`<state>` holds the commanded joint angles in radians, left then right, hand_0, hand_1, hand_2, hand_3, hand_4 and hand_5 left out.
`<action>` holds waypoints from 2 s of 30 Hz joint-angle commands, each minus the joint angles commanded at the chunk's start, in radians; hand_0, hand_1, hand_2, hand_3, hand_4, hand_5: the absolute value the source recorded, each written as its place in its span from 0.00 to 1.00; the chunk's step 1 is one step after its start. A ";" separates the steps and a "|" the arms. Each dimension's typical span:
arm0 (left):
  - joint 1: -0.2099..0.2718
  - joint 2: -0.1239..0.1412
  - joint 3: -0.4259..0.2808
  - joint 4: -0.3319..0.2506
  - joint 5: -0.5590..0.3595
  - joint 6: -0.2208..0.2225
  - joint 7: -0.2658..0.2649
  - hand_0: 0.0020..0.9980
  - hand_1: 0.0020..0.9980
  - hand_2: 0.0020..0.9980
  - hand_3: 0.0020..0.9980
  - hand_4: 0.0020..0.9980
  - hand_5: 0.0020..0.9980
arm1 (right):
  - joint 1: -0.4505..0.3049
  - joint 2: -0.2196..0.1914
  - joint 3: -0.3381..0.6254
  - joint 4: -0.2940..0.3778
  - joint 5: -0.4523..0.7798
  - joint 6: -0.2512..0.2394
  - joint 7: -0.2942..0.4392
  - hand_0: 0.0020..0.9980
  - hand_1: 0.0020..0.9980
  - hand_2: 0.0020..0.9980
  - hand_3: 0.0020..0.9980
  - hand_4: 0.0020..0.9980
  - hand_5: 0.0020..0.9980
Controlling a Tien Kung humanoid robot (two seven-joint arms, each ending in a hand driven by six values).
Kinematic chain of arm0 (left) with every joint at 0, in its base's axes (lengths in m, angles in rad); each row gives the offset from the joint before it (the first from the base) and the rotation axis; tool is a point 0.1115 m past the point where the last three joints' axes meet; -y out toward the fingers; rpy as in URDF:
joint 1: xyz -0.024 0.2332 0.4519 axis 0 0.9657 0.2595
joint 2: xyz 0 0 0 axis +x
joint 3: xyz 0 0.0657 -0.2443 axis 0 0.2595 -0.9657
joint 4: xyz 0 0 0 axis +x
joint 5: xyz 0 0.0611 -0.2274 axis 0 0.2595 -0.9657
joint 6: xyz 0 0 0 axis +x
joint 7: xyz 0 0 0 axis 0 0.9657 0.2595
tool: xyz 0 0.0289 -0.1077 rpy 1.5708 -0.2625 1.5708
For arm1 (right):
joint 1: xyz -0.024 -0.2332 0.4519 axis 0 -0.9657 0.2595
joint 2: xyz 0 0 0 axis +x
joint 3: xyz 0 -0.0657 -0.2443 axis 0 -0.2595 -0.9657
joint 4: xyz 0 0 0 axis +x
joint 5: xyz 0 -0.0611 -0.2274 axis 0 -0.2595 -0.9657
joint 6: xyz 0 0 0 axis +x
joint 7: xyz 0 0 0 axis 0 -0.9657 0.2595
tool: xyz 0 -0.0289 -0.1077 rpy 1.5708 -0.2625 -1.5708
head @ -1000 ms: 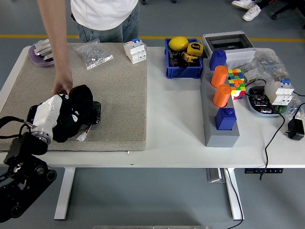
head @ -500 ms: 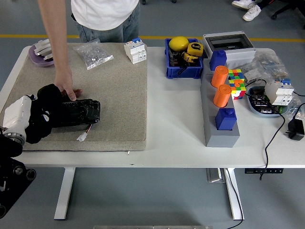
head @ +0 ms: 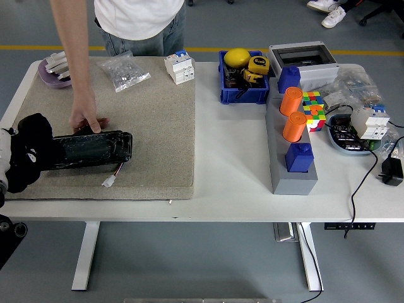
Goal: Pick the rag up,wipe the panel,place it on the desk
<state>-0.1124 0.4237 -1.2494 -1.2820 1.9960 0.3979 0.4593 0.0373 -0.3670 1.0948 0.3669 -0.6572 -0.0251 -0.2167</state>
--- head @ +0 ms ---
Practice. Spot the person's right hand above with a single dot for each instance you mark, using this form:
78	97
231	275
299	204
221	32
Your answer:
83	110

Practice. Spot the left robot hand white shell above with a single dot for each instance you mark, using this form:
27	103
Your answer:
5	148

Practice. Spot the black rag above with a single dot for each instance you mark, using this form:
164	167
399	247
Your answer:
34	126

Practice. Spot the black display panel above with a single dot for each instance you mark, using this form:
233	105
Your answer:
94	148

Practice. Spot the person's right forearm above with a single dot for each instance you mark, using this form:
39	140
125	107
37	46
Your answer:
75	47

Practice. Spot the black table control panel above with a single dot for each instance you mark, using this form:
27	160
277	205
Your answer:
350	226

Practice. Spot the purple tray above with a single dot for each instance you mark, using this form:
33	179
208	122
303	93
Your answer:
50	81

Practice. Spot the clear bag of screws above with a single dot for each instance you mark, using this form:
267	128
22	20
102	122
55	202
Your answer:
124	71

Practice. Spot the grey-brown mat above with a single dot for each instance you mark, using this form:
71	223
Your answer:
142	110

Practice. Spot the white circuit breaker blue lever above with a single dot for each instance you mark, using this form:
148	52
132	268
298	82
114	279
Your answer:
180	67
369	123

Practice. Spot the person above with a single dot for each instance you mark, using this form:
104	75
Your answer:
139	15

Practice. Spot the white table leg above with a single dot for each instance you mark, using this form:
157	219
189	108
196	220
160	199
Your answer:
306	246
86	252

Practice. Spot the dark brown part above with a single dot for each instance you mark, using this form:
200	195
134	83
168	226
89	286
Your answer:
232	79

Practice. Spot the blue plastic bin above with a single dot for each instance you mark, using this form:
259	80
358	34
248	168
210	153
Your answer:
243	96

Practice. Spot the black clip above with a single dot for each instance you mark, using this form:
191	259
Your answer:
243	92

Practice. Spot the yellow round object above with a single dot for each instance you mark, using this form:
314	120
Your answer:
236	57

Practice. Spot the yellow black tape measure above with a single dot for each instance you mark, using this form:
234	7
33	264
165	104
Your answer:
259	64

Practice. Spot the blue block with knob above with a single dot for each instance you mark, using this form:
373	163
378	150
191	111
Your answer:
298	159
288	80

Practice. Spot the orange cylinder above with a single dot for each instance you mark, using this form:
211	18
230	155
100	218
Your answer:
291	101
294	127

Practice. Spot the grey holder block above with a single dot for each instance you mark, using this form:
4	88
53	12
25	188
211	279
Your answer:
293	184

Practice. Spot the multicolour puzzle cube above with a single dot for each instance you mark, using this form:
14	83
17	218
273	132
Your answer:
314	107

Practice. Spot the grey metal control box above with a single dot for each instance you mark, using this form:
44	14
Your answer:
284	232

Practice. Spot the person's foot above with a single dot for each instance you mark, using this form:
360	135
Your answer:
334	17
319	5

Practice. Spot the dark electronic parts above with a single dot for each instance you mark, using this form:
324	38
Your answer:
342	132

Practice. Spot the light blue tray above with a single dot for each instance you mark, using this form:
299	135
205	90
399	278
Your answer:
350	152

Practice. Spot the large clear bag of parts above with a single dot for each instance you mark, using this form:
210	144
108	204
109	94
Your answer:
356	83

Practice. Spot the person's leg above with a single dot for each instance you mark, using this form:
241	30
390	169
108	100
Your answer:
350	4

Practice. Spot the small clear bag of parts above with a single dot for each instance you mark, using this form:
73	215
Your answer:
393	134

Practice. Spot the black office chair base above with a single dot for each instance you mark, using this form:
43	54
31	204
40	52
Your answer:
378	11

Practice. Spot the black power adapter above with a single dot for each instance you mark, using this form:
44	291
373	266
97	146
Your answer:
391	172

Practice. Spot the white plastic rail piece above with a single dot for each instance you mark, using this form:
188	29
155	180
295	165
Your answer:
64	75
57	57
58	66

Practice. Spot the grey enclosure box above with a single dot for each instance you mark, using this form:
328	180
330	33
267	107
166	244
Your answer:
318	74

